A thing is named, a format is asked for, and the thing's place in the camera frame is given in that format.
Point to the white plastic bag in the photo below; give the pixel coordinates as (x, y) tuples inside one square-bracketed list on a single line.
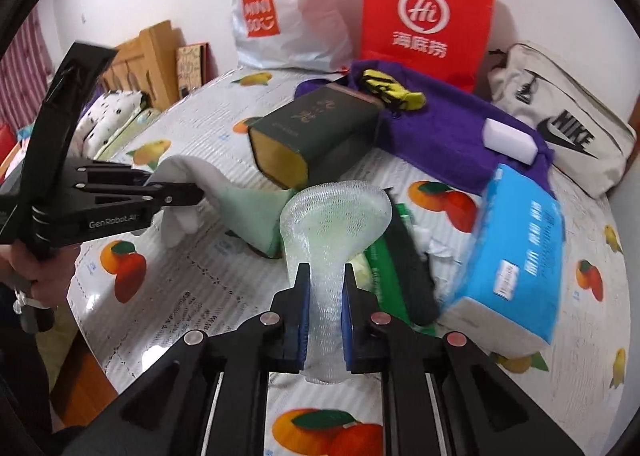
[(300, 11)]

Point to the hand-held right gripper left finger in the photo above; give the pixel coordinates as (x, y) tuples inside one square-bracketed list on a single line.
[(301, 316)]

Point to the white foam net sleeve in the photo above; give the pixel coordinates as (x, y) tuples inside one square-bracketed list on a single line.
[(335, 216)]

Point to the polka dot pillow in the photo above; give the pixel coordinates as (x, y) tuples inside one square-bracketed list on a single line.
[(112, 116)]

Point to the purple towel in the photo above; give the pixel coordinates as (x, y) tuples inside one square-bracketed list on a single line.
[(440, 136)]

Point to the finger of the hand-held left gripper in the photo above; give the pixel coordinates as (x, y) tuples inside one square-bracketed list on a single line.
[(172, 195), (115, 174)]

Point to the white eraser block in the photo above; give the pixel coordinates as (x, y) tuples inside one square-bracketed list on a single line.
[(510, 141)]

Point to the black cloth item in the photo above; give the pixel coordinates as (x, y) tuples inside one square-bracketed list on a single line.
[(412, 271)]

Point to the dark green box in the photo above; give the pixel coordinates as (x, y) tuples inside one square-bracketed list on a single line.
[(325, 136)]

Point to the brown patterned box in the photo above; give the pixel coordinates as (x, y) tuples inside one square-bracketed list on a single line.
[(192, 66)]

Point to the wooden chair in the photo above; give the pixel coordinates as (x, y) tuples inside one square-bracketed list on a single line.
[(150, 56)]

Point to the person's left hand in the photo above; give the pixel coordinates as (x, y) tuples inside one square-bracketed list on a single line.
[(47, 281)]

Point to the blue tissue pack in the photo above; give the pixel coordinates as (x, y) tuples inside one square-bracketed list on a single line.
[(515, 246)]

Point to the white and green sock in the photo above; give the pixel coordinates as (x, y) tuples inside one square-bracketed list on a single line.
[(240, 206)]

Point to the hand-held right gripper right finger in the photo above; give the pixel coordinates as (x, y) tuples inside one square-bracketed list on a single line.
[(349, 321)]

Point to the yellow and black glove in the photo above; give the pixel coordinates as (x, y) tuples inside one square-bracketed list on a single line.
[(400, 96)]

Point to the green wet wipe pack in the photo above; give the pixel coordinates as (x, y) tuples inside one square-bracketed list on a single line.
[(377, 268)]

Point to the beige waist bag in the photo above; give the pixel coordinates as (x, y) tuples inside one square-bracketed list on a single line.
[(575, 86)]

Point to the person's dark clothing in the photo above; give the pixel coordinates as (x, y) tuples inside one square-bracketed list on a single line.
[(25, 376)]

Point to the pink striped curtain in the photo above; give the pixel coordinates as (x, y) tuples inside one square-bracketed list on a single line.
[(20, 71)]

